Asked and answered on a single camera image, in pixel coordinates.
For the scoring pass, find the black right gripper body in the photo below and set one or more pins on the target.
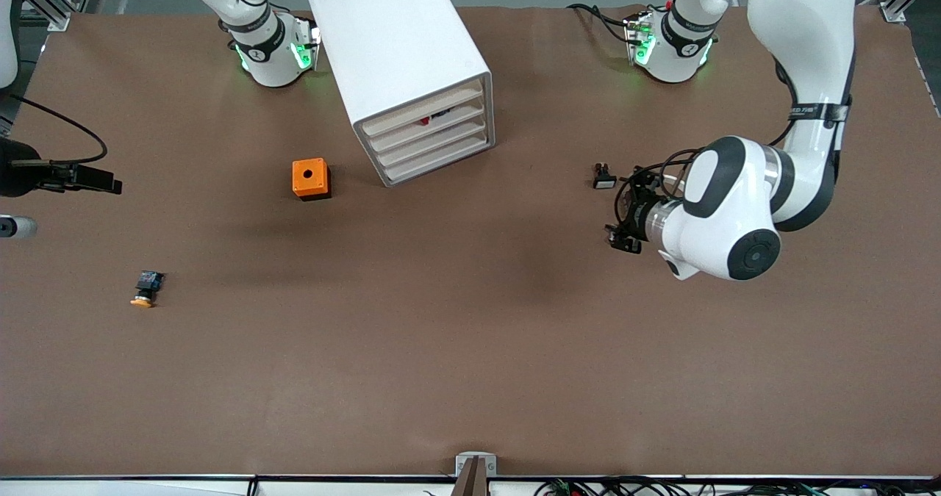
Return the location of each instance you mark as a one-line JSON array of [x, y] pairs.
[[16, 176]]

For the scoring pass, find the red push button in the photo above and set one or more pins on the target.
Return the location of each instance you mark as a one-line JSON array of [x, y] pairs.
[[425, 121]]

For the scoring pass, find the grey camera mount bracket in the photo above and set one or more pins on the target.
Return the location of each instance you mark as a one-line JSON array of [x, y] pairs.
[[476, 466]]

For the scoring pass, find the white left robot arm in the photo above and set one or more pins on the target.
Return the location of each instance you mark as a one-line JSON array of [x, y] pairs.
[[809, 55]]

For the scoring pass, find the orange button enclosure box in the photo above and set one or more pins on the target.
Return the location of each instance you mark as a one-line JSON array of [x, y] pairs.
[[309, 176]]

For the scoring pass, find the yellow push button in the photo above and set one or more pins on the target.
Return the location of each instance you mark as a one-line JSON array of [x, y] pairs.
[[147, 288]]

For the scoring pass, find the black switch white face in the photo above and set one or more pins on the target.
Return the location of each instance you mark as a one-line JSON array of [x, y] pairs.
[[604, 178]]

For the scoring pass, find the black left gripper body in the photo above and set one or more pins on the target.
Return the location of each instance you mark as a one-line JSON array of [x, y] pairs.
[[637, 214]]

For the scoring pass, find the white drawer cabinet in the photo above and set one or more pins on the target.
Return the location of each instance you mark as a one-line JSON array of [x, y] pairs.
[[390, 48]]

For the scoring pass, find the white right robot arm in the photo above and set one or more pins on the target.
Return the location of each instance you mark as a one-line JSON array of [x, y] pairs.
[[268, 55]]

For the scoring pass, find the white table edge rail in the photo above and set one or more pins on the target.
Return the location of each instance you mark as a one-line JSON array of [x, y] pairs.
[[147, 487]]

